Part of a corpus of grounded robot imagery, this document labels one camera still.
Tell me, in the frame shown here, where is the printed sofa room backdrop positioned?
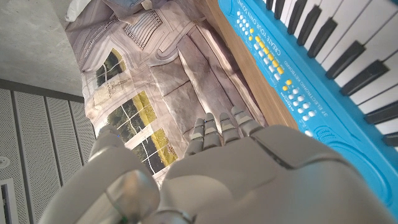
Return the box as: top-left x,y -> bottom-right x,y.
63,0 -> 268,187

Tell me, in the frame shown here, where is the pale curtain cloth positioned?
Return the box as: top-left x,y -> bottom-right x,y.
65,0 -> 93,22

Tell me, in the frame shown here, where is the blue toy piano keyboard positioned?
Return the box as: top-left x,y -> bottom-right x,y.
217,0 -> 398,218

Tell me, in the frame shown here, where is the grey perforated acoustic panel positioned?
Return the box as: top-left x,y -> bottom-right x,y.
0,79 -> 97,224

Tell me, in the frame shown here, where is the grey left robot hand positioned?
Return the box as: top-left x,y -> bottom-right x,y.
39,105 -> 397,224

